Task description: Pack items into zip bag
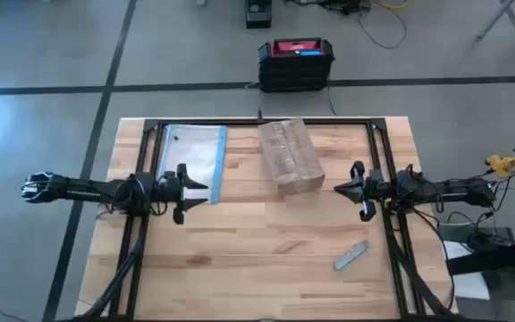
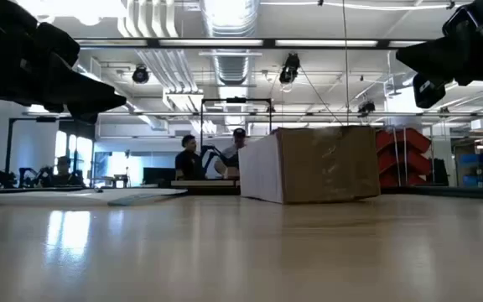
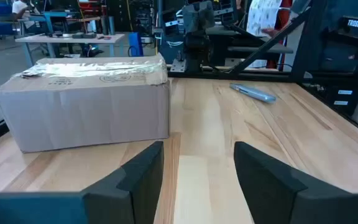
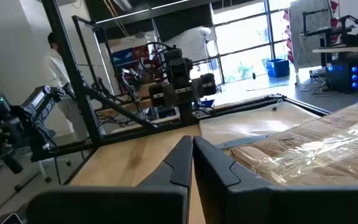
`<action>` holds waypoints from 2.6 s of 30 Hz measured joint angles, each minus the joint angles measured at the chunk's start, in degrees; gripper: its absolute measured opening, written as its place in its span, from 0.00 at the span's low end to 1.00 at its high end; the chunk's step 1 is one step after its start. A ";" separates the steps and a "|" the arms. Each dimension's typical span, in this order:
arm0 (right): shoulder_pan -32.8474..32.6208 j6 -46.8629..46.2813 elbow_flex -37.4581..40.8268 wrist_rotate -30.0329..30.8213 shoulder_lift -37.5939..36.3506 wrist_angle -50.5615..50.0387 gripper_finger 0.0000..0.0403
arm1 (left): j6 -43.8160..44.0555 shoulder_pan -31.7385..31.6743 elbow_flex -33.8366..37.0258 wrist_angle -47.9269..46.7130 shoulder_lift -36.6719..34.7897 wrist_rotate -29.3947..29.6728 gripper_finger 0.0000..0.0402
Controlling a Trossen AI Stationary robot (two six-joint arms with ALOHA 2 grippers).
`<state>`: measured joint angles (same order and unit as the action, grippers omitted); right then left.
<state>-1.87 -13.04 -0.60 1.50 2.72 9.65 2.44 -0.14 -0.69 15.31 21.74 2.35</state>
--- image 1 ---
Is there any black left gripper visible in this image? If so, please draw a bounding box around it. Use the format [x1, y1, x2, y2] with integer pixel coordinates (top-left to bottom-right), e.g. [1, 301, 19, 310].
[151, 163, 209, 225]

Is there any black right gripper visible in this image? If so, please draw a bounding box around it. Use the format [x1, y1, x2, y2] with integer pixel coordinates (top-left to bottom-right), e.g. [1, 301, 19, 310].
[333, 160, 396, 224]

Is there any clear mesh blue-zipper bag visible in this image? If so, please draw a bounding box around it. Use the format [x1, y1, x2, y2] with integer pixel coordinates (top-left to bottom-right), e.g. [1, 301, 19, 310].
[156, 123, 228, 206]

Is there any grey utility knife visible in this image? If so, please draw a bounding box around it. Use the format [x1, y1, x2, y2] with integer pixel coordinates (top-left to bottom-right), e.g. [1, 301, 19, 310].
[333, 240, 371, 273]

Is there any taped brown cardboard box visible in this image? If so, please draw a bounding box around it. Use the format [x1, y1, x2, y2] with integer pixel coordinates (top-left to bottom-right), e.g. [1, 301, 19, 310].
[257, 117, 326, 200]

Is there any red and black toolbox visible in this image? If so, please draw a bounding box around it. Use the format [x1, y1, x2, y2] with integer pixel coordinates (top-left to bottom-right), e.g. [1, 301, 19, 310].
[257, 38, 335, 94]

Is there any white paper sheet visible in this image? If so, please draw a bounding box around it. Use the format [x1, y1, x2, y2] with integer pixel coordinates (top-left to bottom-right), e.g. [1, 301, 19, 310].
[443, 240, 491, 301]

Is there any yellow power plug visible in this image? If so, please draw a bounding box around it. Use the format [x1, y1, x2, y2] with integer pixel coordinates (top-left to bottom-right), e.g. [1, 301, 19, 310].
[485, 154, 515, 179]

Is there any black flat bar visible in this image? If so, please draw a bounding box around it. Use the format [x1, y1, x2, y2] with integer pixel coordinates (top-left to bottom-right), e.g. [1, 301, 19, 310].
[445, 236, 515, 276]

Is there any black floor device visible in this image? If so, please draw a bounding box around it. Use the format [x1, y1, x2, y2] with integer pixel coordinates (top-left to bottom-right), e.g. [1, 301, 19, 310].
[244, 0, 273, 30]

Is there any grey metal furniture leg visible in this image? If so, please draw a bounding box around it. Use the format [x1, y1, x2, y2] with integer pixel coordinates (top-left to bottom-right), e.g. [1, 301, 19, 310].
[471, 0, 515, 44]

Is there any thin black toolbox cord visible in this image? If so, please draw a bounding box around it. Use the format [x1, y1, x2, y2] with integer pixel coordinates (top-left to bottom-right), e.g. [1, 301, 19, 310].
[325, 85, 337, 116]

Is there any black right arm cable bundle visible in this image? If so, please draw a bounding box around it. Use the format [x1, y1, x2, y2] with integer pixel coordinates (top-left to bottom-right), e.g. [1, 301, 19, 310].
[389, 209, 460, 322]

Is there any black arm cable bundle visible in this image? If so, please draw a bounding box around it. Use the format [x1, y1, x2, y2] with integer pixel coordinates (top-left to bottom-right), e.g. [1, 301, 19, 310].
[389, 209, 460, 322]
[76, 214, 149, 322]

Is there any black left arm cable bundle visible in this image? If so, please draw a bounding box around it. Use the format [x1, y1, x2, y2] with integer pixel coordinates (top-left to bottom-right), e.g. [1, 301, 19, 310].
[76, 214, 149, 322]

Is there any black looped floor cable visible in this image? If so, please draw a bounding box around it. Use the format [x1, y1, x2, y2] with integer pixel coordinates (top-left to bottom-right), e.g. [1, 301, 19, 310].
[358, 7, 409, 50]

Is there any floor cable tangle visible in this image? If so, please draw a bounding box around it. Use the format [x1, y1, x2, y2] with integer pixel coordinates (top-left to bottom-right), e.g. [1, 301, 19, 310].
[283, 0, 373, 14]

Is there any yellow floor cable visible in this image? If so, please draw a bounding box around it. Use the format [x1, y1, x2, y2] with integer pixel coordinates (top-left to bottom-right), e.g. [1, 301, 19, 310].
[371, 0, 410, 11]

